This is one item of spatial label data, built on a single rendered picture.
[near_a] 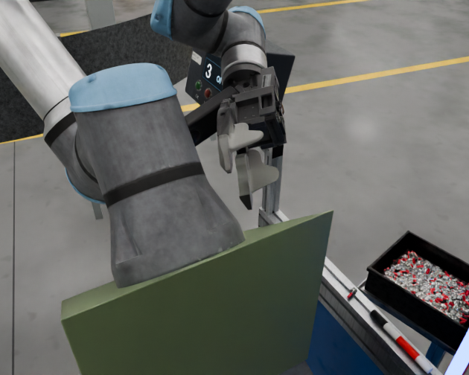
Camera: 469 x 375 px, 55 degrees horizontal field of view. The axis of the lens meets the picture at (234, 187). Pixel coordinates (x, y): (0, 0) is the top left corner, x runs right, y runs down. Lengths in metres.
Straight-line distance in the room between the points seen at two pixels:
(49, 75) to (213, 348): 0.40
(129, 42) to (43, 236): 1.06
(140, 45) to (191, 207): 1.84
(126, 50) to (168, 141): 1.76
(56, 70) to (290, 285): 0.40
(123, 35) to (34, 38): 1.54
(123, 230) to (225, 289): 0.12
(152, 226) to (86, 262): 1.83
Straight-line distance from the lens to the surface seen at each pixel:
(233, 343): 0.55
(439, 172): 2.99
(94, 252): 2.32
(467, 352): 0.82
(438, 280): 1.06
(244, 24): 0.78
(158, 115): 0.48
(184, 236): 0.45
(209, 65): 1.08
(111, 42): 2.17
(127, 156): 0.47
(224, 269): 0.44
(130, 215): 0.47
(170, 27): 0.75
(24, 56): 0.66
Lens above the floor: 1.59
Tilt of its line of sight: 38 degrees down
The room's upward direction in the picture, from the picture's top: straight up
